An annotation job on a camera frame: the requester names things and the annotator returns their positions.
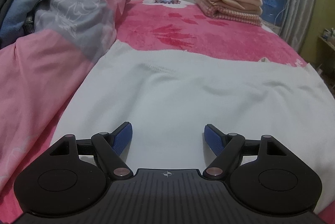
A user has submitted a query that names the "pink grey floral duvet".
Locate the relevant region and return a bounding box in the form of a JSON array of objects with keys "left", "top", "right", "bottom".
[{"left": 1, "top": 0, "right": 131, "bottom": 202}]

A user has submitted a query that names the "white power cable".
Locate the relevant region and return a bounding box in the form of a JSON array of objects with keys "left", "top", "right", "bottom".
[{"left": 273, "top": 0, "right": 289, "bottom": 28}]

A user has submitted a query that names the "white sweatshirt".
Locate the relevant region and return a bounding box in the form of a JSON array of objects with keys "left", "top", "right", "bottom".
[{"left": 52, "top": 41, "right": 334, "bottom": 212}]

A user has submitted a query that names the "cluttered side table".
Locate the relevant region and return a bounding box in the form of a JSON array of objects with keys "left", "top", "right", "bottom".
[{"left": 316, "top": 28, "right": 334, "bottom": 78}]

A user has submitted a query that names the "blue water bottle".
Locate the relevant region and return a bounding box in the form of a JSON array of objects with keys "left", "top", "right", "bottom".
[{"left": 261, "top": 0, "right": 287, "bottom": 26}]

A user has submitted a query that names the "pink floral blanket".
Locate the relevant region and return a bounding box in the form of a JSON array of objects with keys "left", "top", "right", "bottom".
[{"left": 0, "top": 0, "right": 335, "bottom": 224}]

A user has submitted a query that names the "pink checked folded blanket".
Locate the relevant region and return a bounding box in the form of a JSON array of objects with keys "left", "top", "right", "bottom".
[{"left": 194, "top": 0, "right": 262, "bottom": 26}]

